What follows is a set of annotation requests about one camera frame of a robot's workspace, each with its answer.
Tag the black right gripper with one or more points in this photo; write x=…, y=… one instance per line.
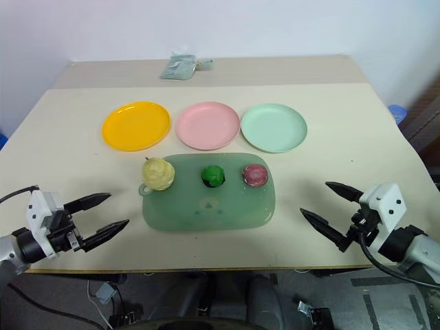
x=364, y=225

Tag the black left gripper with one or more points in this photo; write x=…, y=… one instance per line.
x=63, y=233

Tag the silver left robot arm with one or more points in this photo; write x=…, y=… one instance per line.
x=24, y=245

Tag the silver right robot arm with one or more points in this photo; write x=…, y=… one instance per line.
x=417, y=249

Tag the red round fruit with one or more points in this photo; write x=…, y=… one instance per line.
x=255, y=175

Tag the yellow plate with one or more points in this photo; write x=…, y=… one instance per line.
x=136, y=126

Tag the light green plate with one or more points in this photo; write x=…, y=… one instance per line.
x=274, y=128

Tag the green round fruit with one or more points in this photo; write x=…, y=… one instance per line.
x=213, y=176

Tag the pink plate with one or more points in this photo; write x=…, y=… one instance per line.
x=207, y=125

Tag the yellow pear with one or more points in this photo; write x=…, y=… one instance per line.
x=158, y=173

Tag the grey power adapter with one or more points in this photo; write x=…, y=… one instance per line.
x=105, y=294

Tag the grey green floor mat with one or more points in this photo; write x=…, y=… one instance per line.
x=395, y=304

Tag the translucent green cutting board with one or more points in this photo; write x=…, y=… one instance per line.
x=209, y=209

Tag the blue bottle cap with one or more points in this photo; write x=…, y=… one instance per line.
x=397, y=113

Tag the brown wooden furniture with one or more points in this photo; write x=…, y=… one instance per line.
x=424, y=127

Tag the blue object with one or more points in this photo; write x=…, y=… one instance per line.
x=2, y=140

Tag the large greenish plastic packet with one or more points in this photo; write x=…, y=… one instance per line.
x=177, y=67

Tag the small greenish plastic packet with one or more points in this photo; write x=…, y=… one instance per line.
x=204, y=64

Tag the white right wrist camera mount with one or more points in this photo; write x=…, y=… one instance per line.
x=386, y=201

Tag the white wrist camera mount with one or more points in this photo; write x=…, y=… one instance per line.
x=386, y=201
x=41, y=206

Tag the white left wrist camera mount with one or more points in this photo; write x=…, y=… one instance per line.
x=41, y=206

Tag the metal caster bracket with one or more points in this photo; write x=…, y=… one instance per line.
x=125, y=314
x=314, y=311

